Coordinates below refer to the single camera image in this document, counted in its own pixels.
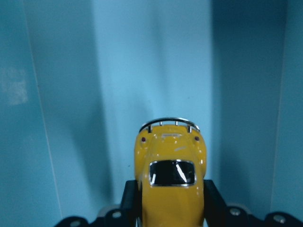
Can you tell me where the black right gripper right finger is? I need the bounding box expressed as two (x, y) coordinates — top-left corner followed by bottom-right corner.
(204, 180), (227, 227)

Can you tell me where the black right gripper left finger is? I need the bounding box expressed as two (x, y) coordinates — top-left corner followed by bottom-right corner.
(120, 180), (142, 227)

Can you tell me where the yellow beetle toy car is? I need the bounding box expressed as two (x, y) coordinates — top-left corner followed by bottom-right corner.
(134, 117), (207, 227)

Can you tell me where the turquoise plastic bin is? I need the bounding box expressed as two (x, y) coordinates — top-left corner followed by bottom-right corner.
(0, 0), (303, 227)

